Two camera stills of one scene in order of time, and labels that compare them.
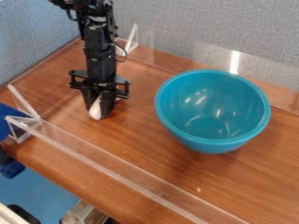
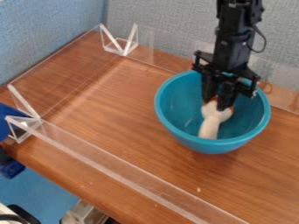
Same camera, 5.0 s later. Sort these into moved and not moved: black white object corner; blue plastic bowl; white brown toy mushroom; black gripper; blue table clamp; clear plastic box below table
Moved: white brown toy mushroom; black gripper
Not moved: clear plastic box below table; black white object corner; blue plastic bowl; blue table clamp
